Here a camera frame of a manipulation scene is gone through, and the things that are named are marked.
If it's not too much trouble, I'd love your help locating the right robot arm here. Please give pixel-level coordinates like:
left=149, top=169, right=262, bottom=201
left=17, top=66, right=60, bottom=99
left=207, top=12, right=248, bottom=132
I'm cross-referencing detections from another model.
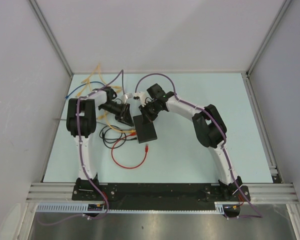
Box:
left=134, top=83, right=242, bottom=201

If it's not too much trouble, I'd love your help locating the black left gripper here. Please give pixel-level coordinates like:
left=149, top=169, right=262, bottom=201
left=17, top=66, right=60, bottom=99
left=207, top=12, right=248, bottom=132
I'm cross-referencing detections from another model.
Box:
left=98, top=102, right=134, bottom=127

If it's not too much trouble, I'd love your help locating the black ethernet cable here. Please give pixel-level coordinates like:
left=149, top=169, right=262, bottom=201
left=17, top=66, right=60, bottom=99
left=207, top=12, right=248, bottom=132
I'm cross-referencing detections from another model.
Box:
left=98, top=125, right=138, bottom=151

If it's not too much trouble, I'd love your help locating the blue ethernet cable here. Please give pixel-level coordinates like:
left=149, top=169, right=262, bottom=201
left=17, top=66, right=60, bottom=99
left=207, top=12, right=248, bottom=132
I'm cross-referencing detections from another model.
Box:
left=64, top=80, right=105, bottom=100

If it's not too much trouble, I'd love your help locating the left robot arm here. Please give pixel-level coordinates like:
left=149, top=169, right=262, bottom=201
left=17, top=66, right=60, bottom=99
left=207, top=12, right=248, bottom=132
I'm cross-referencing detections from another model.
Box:
left=66, top=86, right=134, bottom=181

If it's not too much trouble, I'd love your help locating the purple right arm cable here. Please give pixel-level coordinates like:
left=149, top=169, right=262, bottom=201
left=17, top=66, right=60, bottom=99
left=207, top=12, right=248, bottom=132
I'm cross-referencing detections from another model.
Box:
left=134, top=72, right=264, bottom=220

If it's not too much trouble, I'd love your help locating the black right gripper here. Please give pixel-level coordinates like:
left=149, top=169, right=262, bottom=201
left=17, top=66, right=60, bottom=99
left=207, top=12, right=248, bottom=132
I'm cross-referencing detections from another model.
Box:
left=139, top=100, right=161, bottom=125

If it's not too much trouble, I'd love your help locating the red ethernet cable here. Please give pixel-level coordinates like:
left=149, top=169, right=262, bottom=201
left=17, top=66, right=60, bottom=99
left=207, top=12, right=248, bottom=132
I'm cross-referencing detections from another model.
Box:
left=111, top=132, right=150, bottom=170

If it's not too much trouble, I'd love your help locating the black network switch box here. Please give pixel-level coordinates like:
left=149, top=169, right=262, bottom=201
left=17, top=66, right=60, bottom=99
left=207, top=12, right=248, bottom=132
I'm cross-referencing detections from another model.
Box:
left=133, top=115, right=158, bottom=144

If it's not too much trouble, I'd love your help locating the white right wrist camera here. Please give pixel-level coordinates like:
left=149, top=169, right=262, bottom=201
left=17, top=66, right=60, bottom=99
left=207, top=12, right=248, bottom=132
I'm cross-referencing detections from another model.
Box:
left=132, top=91, right=147, bottom=107

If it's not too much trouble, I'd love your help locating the slotted cable duct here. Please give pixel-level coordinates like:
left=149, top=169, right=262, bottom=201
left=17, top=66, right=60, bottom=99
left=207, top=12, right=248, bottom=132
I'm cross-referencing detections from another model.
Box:
left=36, top=202, right=224, bottom=215

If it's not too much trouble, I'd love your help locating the aluminium front frame rail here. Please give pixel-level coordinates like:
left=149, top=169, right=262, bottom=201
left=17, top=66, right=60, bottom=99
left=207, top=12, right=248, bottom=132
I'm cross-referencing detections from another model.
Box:
left=26, top=182, right=299, bottom=204

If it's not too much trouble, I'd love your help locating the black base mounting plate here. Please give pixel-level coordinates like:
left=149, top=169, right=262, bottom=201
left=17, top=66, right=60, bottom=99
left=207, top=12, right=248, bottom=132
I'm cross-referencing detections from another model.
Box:
left=71, top=179, right=251, bottom=215

